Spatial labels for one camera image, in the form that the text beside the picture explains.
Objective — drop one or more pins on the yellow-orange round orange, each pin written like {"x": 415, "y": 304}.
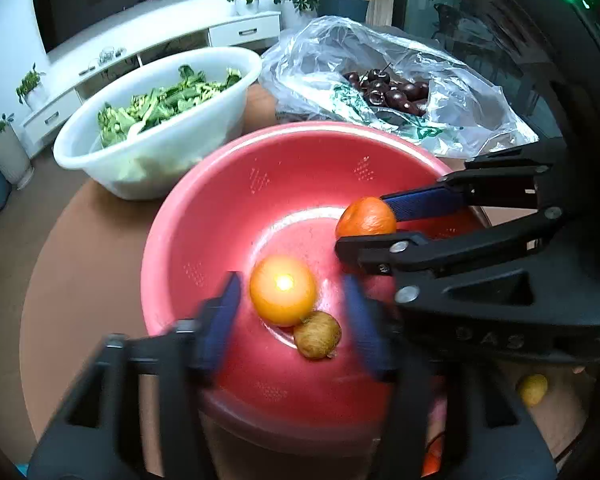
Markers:
{"x": 280, "y": 305}

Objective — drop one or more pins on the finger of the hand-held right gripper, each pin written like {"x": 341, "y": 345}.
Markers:
{"x": 430, "y": 255}
{"x": 425, "y": 204}

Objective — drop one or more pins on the plant in tall grey pot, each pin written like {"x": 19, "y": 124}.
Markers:
{"x": 11, "y": 157}

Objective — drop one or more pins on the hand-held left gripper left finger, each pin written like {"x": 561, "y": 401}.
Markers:
{"x": 222, "y": 320}

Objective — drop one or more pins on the pile of dark cherries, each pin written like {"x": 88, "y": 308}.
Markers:
{"x": 395, "y": 97}

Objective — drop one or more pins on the white television cabinet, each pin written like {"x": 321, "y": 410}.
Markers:
{"x": 240, "y": 30}

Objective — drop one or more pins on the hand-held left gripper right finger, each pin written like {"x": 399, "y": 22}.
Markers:
{"x": 365, "y": 330}

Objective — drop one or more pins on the chopped green vegetables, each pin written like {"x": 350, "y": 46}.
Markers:
{"x": 165, "y": 102}

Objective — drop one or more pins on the white plastic bowl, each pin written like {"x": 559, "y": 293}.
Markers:
{"x": 180, "y": 145}

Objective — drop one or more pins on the small yellow fruit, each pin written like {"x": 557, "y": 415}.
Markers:
{"x": 532, "y": 390}

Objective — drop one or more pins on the glass ornament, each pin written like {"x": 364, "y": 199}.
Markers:
{"x": 111, "y": 55}

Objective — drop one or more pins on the red plastic bowl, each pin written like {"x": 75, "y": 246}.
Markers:
{"x": 280, "y": 185}

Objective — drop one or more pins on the small orange fruit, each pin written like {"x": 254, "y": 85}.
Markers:
{"x": 431, "y": 462}

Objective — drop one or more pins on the clear plastic bag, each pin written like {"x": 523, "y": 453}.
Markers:
{"x": 305, "y": 60}

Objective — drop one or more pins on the tangerine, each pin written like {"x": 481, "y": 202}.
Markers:
{"x": 362, "y": 220}

